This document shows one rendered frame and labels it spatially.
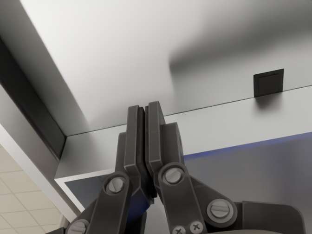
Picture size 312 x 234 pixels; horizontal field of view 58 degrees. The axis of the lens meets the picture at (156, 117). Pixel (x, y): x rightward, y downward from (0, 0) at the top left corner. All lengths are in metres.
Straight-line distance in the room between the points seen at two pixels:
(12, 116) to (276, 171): 0.19
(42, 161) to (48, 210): 1.90
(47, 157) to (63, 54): 0.07
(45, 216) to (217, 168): 1.98
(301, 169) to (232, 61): 0.12
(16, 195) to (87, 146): 1.83
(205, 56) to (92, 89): 0.07
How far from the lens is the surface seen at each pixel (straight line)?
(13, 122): 0.17
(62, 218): 0.73
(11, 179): 1.88
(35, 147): 0.18
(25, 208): 2.12
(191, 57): 0.16
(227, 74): 0.17
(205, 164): 0.21
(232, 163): 0.22
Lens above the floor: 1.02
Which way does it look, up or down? 49 degrees down
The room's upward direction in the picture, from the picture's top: 178 degrees clockwise
